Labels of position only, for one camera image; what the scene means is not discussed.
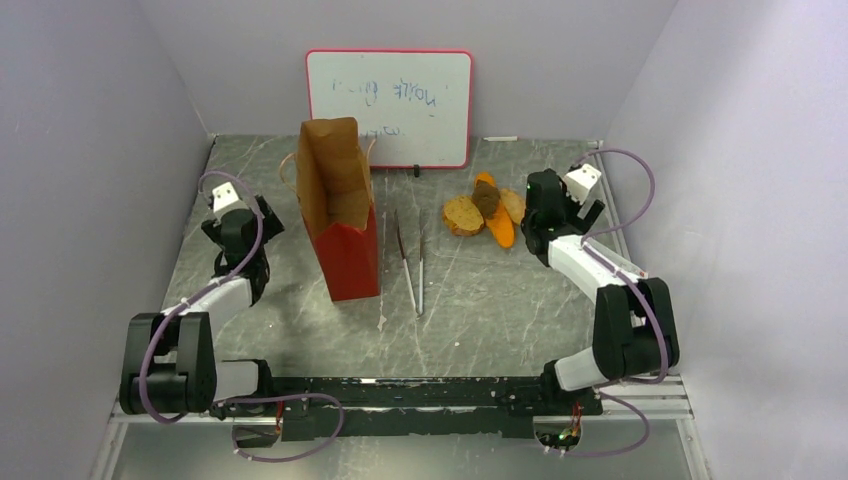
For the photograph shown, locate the tan fake bread roll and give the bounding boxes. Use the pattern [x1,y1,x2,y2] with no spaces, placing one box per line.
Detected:
[500,188,526,225]

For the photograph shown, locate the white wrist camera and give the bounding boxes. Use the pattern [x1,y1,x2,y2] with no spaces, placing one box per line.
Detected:
[211,182,248,217]
[562,164,602,205]

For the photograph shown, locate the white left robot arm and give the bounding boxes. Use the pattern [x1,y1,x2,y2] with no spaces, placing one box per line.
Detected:
[119,184,284,423]

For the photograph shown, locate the red paper bag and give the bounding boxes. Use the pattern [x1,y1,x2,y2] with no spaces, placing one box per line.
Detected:
[289,117,380,302]

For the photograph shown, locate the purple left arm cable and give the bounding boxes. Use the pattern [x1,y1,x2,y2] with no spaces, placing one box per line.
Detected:
[137,170,265,425]

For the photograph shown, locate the dark brown fake bread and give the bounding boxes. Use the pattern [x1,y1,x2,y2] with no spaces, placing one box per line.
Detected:
[472,180,500,219]

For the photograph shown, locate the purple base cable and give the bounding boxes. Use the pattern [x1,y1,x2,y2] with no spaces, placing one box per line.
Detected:
[231,394,346,464]

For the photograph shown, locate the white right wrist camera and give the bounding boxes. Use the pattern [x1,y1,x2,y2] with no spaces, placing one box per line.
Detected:
[562,164,602,205]

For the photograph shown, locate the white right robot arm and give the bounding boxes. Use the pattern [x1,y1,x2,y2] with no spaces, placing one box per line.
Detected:
[521,165,679,414]

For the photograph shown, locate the white printed card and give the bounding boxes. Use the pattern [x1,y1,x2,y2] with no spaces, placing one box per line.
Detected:
[611,255,650,281]

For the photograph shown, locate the orange fake bread piece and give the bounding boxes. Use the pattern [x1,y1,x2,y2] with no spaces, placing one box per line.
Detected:
[442,195,485,237]

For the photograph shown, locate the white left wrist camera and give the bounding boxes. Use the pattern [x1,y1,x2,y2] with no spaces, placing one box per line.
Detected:
[211,182,248,217]

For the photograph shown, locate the orange fake baguette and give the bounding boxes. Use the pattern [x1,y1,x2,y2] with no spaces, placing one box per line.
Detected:
[474,172,515,249]

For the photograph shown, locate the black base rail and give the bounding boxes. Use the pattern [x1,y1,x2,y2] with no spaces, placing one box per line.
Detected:
[209,375,603,441]

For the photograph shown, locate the pink framed whiteboard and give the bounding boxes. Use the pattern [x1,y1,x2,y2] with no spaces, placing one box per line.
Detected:
[305,49,474,169]

